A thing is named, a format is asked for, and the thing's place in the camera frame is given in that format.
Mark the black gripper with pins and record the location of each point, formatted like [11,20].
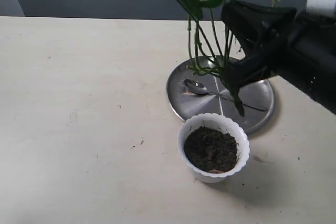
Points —
[280,41]

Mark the stainless steel spork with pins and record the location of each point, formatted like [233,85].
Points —
[198,88]

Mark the white scalloped plastic pot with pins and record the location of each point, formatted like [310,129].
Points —
[224,125]

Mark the round stainless steel plate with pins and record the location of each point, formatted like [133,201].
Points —
[259,97]

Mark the dark potting soil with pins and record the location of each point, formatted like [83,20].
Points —
[211,150]

